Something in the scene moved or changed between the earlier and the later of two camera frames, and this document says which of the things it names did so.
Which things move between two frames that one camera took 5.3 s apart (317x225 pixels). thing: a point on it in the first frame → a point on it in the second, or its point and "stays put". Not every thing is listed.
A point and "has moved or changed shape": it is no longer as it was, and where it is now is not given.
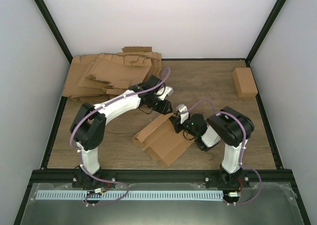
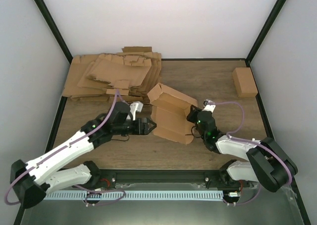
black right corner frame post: [269, 25] stays put
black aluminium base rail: [53, 176] stays put
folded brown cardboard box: [244, 82] stays put
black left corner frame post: [51, 23] stays put
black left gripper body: [161, 109] → [137, 130]
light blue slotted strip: [130, 195] stays put
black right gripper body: [177, 129] → [191, 118]
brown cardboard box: [162, 141] has moved or changed shape
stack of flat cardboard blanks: [101, 75] stays put
